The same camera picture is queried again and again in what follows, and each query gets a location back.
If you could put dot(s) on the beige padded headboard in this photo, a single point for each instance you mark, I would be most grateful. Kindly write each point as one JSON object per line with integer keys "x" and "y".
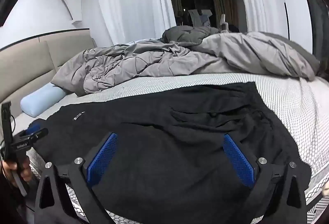
{"x": 25, "y": 67}

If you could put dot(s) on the light blue bolster pillow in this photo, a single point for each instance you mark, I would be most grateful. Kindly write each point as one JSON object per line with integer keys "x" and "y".
{"x": 38, "y": 103}

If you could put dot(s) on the white honeycomb bed mattress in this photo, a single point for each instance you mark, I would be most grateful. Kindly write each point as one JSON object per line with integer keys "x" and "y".
{"x": 282, "y": 100}

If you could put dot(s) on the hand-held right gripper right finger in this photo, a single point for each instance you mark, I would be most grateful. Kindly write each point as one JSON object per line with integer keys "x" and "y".
{"x": 239, "y": 161}

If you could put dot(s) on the white wardrobe door panel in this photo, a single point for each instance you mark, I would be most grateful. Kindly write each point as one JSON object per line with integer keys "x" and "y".
{"x": 290, "y": 8}

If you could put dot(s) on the black pants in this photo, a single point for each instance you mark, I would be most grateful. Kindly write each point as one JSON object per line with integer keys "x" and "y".
{"x": 167, "y": 141}

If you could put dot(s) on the dark open wardrobe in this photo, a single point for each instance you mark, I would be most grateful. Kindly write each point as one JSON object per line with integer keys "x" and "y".
{"x": 318, "y": 21}

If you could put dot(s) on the brown striped curtain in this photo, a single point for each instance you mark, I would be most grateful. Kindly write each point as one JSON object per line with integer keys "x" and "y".
{"x": 176, "y": 5}
{"x": 226, "y": 5}

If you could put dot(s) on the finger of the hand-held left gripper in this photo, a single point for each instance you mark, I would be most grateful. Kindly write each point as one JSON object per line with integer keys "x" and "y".
{"x": 36, "y": 131}

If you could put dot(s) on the person's left hand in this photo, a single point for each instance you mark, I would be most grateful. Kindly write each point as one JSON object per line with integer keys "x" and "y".
{"x": 25, "y": 171}

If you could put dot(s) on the grey duvet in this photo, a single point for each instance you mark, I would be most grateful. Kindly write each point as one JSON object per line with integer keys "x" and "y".
{"x": 154, "y": 59}

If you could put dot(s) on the white chair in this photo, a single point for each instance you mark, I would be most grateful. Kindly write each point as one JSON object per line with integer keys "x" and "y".
{"x": 223, "y": 22}

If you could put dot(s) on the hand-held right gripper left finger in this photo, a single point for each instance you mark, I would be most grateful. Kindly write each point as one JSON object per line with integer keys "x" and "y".
{"x": 101, "y": 159}

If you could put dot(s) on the dark grey quilt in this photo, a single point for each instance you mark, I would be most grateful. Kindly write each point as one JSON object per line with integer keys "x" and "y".
{"x": 187, "y": 34}

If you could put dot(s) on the grey chair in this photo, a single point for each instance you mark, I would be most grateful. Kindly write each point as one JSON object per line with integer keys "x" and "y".
{"x": 206, "y": 17}
{"x": 194, "y": 17}

